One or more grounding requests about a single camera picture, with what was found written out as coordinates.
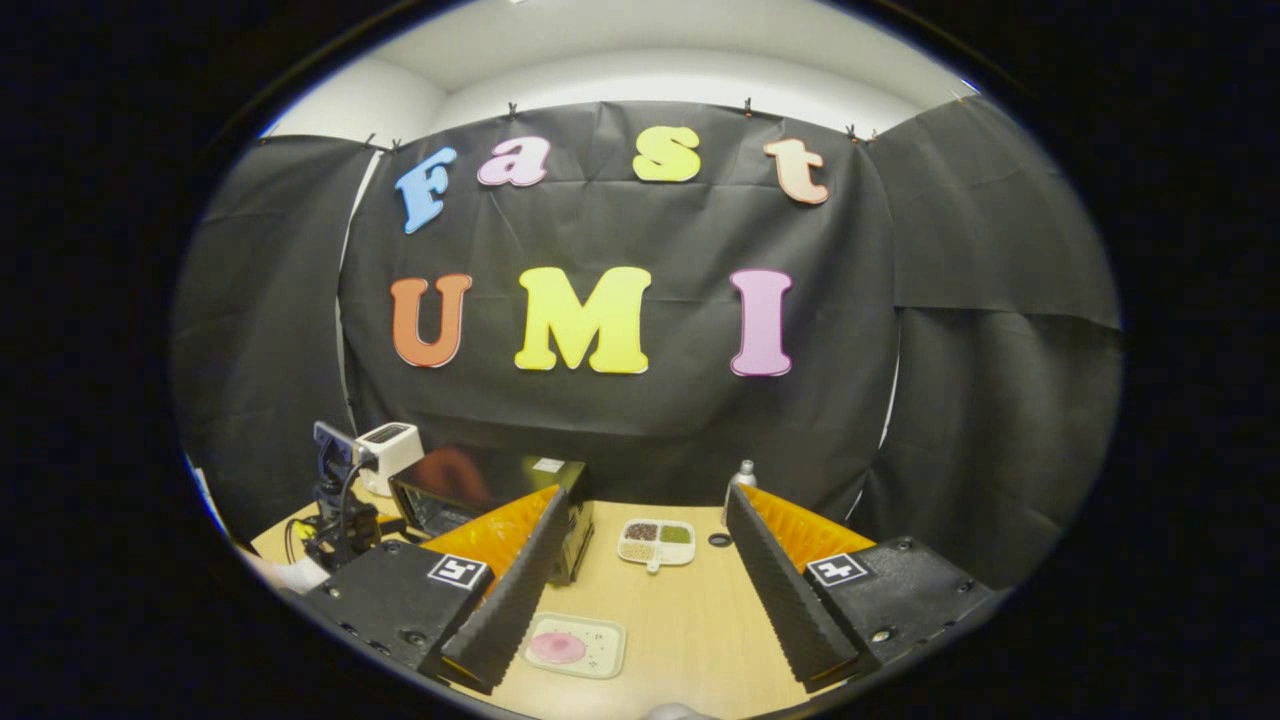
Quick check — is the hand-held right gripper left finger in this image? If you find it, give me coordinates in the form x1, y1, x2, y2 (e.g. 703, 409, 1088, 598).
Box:
298, 485, 576, 696

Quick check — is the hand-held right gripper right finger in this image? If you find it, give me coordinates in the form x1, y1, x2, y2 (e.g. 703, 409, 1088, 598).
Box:
727, 482, 996, 694

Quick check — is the pink ham slice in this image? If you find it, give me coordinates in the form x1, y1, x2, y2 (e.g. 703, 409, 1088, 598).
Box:
528, 632, 589, 666

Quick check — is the cream rectangular plate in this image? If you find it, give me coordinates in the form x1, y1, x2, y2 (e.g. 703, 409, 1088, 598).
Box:
522, 612, 628, 681

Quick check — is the black electric oven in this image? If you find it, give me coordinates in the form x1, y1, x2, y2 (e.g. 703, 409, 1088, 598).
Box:
388, 445, 596, 586

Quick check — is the white toaster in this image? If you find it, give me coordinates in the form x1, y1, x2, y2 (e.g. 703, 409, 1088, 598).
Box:
352, 422, 426, 498

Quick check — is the silver spray bottle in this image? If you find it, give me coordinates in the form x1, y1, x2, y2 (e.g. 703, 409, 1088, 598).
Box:
722, 460, 758, 526

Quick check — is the white divided dish of beans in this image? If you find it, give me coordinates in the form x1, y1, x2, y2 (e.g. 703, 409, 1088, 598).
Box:
617, 518, 697, 574

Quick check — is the black backdrop cloth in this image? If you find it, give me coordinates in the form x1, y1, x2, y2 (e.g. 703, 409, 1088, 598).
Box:
172, 95, 1123, 591

